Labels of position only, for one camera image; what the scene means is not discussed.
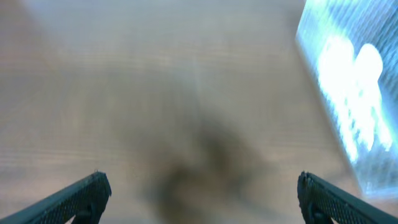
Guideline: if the white spoon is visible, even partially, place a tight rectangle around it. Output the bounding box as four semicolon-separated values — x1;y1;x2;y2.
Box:
317;35;358;163

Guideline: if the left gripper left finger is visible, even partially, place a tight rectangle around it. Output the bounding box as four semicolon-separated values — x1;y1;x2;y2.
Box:
1;171;111;224

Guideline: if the white spoon vertical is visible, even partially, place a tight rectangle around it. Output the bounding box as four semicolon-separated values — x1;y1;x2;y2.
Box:
354;44;392;151

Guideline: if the clear plastic basket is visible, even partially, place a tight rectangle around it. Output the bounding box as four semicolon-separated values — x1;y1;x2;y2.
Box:
295;0;397;198

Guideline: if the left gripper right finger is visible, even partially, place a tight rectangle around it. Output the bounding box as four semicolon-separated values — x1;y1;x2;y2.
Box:
297;171;397;224

